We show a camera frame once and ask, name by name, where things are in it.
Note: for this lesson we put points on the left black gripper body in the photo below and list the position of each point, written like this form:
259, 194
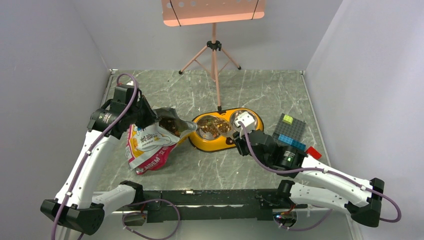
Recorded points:
143, 116

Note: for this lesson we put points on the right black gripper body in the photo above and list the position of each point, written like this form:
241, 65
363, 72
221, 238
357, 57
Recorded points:
242, 143

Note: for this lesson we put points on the pet food bag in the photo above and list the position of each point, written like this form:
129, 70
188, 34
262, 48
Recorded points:
148, 149

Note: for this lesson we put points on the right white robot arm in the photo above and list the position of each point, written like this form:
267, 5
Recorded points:
310, 182

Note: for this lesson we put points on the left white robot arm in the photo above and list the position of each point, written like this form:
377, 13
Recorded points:
75, 206

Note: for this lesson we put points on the yellow double pet bowl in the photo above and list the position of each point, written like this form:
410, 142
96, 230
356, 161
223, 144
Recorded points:
214, 129

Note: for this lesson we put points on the green building brick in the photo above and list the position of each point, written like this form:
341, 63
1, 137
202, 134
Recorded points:
287, 119

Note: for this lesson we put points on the blue building brick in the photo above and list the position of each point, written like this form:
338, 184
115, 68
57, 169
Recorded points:
290, 141

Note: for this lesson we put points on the grey building baseplate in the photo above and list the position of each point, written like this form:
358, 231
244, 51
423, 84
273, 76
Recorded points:
295, 130

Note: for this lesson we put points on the red grey toy tool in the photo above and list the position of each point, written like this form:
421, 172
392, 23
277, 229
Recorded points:
311, 151

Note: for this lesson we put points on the pink music stand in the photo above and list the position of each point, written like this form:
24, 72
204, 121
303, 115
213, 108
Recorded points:
181, 13

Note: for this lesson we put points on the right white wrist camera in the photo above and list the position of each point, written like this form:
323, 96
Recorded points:
245, 123

